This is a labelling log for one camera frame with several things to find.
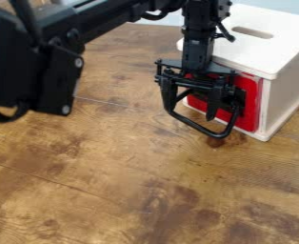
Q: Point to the black metal drawer handle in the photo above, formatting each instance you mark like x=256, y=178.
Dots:
x=197, y=127

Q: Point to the white wooden box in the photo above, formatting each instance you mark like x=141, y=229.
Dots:
x=265, y=52

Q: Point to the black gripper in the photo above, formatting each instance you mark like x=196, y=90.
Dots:
x=197, y=74

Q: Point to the red drawer front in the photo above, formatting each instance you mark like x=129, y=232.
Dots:
x=248, y=96

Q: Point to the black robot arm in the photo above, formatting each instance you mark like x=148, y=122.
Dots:
x=42, y=41

